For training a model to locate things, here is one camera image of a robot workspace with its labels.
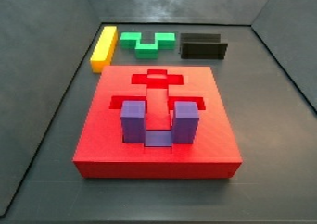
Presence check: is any black angled fixture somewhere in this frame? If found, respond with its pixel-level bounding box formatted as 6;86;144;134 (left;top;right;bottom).
179;33;227;60

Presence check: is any purple U-shaped block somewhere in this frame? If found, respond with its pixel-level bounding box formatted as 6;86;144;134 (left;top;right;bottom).
120;101;199;147

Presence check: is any red puzzle base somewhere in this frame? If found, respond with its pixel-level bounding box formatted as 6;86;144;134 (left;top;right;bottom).
73;66;242;179

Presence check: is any yellow long block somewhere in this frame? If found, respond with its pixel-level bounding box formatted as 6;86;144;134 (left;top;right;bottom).
91;26;117;73

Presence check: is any green zigzag block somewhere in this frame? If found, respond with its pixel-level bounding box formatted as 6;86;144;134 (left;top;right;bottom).
119;32;175;59

